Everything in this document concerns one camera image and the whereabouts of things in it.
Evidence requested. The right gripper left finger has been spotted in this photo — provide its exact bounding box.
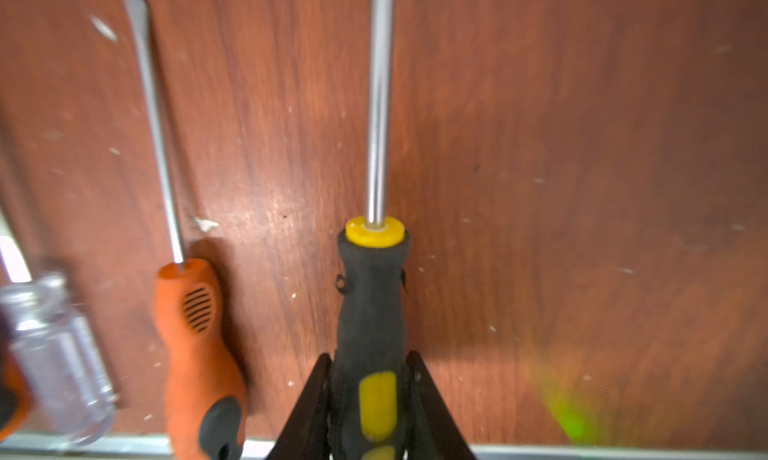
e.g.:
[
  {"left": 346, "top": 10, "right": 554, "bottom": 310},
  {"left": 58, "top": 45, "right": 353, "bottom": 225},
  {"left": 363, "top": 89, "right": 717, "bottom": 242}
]
[{"left": 266, "top": 353, "right": 332, "bottom": 460}]

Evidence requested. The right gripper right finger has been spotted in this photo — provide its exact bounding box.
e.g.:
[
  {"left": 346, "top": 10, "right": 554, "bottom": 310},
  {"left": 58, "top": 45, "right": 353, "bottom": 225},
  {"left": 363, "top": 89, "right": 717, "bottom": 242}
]
[{"left": 406, "top": 351, "right": 476, "bottom": 460}]

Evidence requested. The orange black stubby screwdriver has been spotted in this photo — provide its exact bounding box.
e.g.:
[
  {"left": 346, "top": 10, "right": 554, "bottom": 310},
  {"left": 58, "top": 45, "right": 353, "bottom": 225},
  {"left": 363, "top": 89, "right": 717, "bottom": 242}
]
[{"left": 0, "top": 352, "right": 34, "bottom": 441}]

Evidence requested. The clear handled screwdriver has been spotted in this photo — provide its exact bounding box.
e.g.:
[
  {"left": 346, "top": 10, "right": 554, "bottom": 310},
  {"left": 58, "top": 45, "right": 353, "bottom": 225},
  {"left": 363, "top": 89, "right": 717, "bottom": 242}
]
[{"left": 1, "top": 217, "right": 116, "bottom": 445}]

